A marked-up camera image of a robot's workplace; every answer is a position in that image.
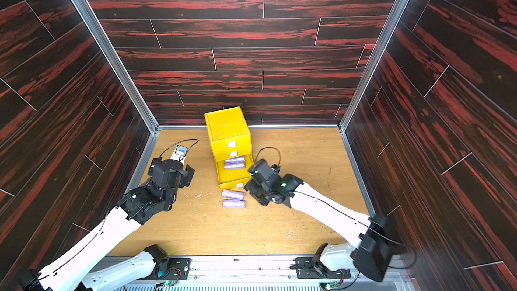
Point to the yellow drawer cabinet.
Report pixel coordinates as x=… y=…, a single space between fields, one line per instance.
x=232 y=118

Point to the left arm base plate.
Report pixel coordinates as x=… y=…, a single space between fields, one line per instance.
x=176 y=269

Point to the purple roll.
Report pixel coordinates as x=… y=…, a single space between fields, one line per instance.
x=234 y=204
x=234 y=166
x=230 y=194
x=238 y=159

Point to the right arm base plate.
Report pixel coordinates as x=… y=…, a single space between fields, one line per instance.
x=307 y=268

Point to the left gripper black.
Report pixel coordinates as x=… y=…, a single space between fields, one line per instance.
x=186 y=177

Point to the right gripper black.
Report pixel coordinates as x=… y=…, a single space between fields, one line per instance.
x=256 y=190

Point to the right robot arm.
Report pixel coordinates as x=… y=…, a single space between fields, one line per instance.
x=368 y=247

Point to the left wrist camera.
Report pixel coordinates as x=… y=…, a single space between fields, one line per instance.
x=179 y=153

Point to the yellow bottom drawer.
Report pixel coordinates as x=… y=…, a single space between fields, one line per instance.
x=231 y=179

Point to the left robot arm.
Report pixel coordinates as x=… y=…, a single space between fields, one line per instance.
x=74 y=270

